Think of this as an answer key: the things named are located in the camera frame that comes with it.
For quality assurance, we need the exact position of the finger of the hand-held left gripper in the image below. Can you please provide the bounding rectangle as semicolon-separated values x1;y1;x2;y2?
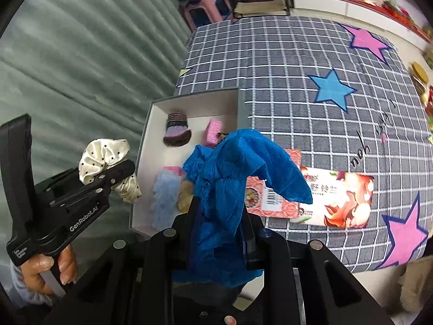
86;159;136;197

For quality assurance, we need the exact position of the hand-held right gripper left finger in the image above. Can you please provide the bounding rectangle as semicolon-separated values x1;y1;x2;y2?
44;196;201;325

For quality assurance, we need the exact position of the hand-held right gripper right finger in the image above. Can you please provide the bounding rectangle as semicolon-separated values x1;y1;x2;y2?
244;214;395;325

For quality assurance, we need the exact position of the white polka dot scrunchie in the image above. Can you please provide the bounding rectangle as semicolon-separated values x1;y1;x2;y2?
78;138;143;204

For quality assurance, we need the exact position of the tan knit glove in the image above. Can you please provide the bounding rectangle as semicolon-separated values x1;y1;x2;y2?
177;180;198;213

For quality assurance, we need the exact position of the light blue fluffy cloth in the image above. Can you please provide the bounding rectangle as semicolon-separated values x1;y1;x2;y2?
150;170;184;228

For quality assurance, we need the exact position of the white cardboard box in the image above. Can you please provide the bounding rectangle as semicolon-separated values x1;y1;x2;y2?
129;89;252;238

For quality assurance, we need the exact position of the pink sponge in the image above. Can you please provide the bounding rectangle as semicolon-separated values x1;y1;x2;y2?
203;119;224;148
162;165;186;177

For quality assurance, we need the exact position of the blue crinkled cloth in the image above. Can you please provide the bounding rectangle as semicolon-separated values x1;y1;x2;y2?
172;128;313;288

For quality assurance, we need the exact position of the person's left hand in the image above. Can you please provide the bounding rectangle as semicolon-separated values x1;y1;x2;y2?
20;244;78;295

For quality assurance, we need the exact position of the striped purple knit sock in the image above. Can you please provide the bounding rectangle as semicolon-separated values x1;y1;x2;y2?
163;110;192;147

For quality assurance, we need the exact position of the printed flat packet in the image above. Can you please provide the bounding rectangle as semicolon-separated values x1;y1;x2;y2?
244;148;375;229

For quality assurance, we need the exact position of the pale green curtain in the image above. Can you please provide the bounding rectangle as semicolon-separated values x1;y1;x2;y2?
0;0;197;268

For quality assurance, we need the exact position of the cream fluffy coat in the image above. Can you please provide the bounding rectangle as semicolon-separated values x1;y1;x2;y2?
399;256;433;315

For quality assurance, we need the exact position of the grey checked star blanket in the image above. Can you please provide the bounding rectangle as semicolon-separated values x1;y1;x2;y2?
174;15;433;275

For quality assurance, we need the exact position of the pink plastic stool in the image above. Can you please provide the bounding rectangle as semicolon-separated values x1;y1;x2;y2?
183;0;234;33

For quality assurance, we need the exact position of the yellow round box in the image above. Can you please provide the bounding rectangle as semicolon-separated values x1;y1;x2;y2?
409;61;433;85

